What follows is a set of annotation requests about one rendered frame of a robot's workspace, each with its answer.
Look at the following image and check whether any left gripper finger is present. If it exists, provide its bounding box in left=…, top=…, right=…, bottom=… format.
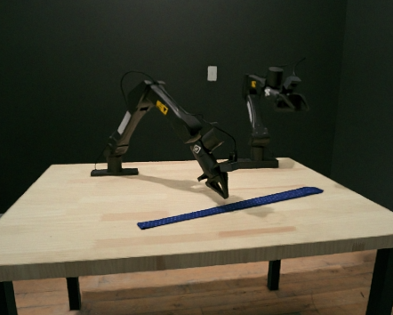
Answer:
left=275, top=93, right=294, bottom=111
left=295, top=94, right=310, bottom=111

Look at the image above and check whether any dark blue necktie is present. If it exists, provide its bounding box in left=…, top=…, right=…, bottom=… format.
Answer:
left=137, top=186, right=324, bottom=230

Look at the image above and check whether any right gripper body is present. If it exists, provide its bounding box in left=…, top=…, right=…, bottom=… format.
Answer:
left=197, top=152, right=238, bottom=183

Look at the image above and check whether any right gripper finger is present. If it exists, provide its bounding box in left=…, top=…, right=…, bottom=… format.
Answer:
left=205, top=174, right=228, bottom=199
left=214, top=173, right=229, bottom=197

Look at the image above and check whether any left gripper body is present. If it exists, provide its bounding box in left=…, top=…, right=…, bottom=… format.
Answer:
left=271, top=82, right=300, bottom=110

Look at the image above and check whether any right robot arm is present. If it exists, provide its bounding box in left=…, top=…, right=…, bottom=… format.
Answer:
left=90, top=81, right=227, bottom=176

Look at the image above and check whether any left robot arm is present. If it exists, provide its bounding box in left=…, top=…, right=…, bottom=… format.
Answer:
left=237, top=67, right=301, bottom=164

